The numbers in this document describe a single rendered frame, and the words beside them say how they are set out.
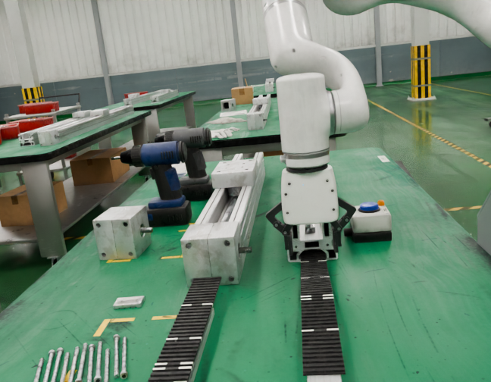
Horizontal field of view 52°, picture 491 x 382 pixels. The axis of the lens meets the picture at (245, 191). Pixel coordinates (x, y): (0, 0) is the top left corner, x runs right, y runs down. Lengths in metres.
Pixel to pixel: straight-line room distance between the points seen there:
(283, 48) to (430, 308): 0.52
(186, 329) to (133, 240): 0.42
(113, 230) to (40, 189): 2.22
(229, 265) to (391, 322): 0.31
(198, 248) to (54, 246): 2.55
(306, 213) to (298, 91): 0.22
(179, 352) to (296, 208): 0.34
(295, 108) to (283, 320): 0.35
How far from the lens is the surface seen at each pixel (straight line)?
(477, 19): 1.21
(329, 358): 0.67
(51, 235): 3.42
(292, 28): 1.00
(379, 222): 1.10
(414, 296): 0.89
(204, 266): 0.95
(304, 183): 0.90
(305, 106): 0.86
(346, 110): 0.88
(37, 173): 3.34
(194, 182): 1.56
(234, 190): 1.34
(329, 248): 1.02
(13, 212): 3.92
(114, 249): 1.17
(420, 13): 11.22
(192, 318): 0.79
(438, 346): 0.76
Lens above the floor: 1.18
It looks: 14 degrees down
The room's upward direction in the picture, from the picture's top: 6 degrees counter-clockwise
